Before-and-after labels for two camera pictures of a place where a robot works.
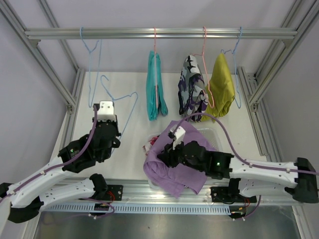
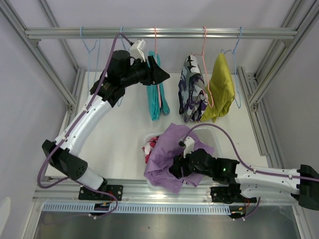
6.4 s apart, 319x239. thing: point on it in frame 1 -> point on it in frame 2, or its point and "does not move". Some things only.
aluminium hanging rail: [159, 33] does not move
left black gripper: [115, 124] -> [158, 74]
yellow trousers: [220, 91] does not move
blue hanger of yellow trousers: [236, 96] does not move
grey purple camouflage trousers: [193, 97] does not move
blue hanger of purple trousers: [119, 98] -> [126, 46]
